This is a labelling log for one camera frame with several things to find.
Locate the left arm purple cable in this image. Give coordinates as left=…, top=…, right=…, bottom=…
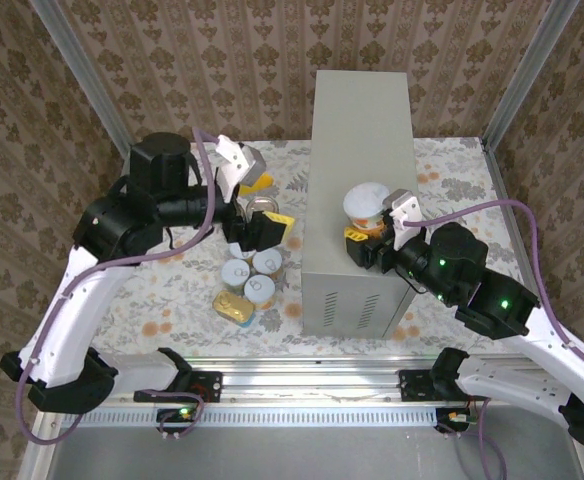
left=16, top=126, right=223, bottom=446

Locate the small circuit board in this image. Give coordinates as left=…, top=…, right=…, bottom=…
left=156, top=407, right=198, bottom=426
left=434, top=407, right=476, bottom=432

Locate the tall blue can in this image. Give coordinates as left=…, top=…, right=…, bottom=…
left=245, top=196, right=279, bottom=221

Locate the aluminium frame post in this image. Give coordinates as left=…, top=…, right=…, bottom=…
left=27, top=0, right=136, bottom=151
left=480, top=0, right=584, bottom=151

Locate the gold rectangular tin blue side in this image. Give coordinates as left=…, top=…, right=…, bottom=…
left=212, top=291, right=257, bottom=329

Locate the thin purple board cable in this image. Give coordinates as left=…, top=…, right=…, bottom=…
left=157, top=387, right=207, bottom=442
left=459, top=394, right=512, bottom=480

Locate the aluminium table side rail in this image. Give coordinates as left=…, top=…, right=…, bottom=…
left=481, top=139, right=533, bottom=291
left=19, top=147, right=134, bottom=480

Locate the yellow label can white lid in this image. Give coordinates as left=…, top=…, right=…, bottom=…
left=243, top=273, right=279, bottom=310
left=220, top=258, right=252, bottom=296

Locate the floral table covering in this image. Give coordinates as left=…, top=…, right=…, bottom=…
left=91, top=137, right=528, bottom=359

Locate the aluminium front rail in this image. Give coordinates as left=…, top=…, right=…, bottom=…
left=46, top=355, right=573, bottom=407

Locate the orange green can plastic lid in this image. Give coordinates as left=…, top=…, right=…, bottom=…
left=342, top=182, right=392, bottom=239

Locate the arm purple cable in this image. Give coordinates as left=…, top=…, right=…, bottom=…
left=16, top=126, right=223, bottom=446
left=404, top=198, right=584, bottom=374

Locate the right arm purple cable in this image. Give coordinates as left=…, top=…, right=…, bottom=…
left=404, top=198, right=584, bottom=374

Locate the orange label can white lid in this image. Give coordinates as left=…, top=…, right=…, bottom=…
left=251, top=248, right=286, bottom=281

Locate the slotted grey cable duct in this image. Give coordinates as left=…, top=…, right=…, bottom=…
left=61, top=407, right=443, bottom=429

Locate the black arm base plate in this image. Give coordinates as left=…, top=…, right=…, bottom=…
left=133, top=370, right=223, bottom=404
left=396, top=369, right=441, bottom=403

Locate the grey metal box counter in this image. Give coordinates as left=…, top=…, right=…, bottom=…
left=299, top=69, right=421, bottom=341

